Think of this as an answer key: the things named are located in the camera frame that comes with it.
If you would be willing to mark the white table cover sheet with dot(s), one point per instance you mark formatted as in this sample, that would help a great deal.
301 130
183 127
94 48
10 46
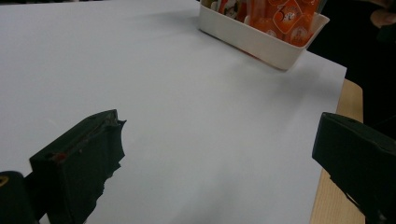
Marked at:
186 109

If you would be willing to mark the gold foil packet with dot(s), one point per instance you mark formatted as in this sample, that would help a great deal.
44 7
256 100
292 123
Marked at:
208 3

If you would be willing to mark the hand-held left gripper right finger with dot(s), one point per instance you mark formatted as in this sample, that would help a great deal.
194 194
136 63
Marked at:
361 158

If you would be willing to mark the cream plastic bin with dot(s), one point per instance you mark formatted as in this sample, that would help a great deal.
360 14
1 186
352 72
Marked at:
258 43

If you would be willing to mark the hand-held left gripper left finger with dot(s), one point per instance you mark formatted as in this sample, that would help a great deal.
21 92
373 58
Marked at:
77 165

